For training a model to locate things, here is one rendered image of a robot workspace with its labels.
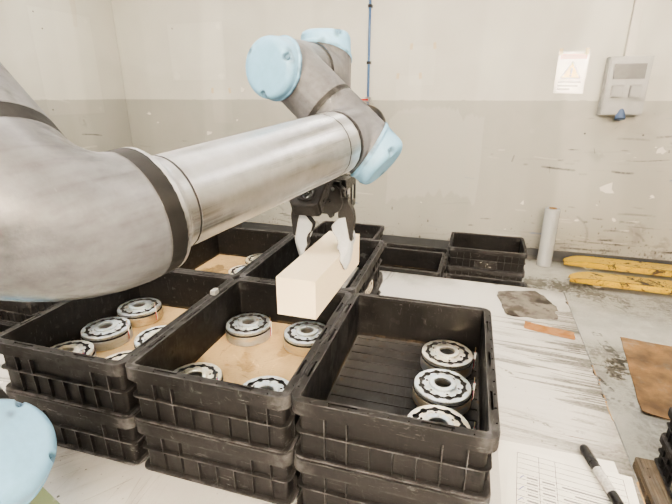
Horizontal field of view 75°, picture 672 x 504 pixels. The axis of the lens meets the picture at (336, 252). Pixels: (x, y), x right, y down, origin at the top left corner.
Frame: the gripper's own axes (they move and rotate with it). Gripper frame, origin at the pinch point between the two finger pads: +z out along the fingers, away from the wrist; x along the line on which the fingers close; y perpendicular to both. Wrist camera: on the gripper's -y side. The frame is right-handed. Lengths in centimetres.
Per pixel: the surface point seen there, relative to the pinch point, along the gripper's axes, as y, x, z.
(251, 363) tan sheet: 4.1, 17.5, 26.0
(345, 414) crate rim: -15.8, -8.8, 16.7
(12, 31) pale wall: 224, 339, -75
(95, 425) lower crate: -16, 40, 31
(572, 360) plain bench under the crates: 49, -52, 39
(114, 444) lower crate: -16, 36, 35
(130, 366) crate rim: -16.2, 28.4, 16.1
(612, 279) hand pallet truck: 281, -124, 100
